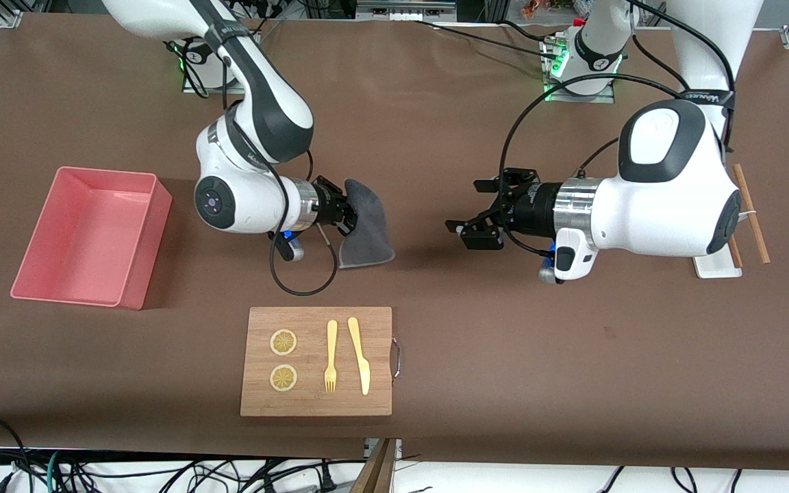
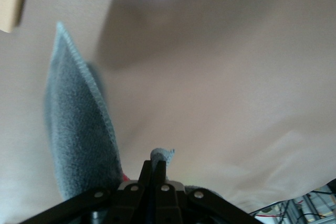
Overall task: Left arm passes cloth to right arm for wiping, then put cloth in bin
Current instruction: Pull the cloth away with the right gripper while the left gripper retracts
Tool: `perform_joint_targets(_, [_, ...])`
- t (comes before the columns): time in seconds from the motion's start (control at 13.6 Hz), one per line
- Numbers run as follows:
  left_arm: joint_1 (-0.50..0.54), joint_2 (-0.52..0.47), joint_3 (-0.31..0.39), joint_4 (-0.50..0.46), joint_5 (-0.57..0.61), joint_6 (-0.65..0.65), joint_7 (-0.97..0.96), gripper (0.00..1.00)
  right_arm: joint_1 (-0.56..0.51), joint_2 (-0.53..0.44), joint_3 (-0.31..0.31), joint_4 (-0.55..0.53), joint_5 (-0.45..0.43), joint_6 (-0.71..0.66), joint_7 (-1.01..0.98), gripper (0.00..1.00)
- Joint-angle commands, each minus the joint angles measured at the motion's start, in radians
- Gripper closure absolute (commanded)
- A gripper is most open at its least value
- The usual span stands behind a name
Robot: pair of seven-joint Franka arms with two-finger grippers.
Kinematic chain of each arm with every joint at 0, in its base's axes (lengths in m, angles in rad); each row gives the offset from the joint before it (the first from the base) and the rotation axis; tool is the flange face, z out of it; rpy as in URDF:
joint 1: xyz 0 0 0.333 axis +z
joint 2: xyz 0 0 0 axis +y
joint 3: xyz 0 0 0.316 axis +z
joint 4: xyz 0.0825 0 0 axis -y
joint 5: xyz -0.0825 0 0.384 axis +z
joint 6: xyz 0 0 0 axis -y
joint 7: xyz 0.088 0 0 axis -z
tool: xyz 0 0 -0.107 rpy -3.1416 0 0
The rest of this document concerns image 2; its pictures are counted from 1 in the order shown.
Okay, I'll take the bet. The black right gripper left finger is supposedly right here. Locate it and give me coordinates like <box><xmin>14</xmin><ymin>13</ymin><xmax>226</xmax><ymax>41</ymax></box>
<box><xmin>26</xmin><ymin>159</ymin><xmax>153</xmax><ymax>224</ymax></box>

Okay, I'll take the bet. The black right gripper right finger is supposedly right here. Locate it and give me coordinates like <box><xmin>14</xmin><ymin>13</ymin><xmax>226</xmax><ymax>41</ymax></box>
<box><xmin>151</xmin><ymin>160</ymin><xmax>263</xmax><ymax>224</ymax></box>

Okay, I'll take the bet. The dark grey cloth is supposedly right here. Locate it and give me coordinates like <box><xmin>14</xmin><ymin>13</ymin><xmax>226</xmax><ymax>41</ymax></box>
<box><xmin>43</xmin><ymin>20</ymin><xmax>226</xmax><ymax>201</ymax></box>

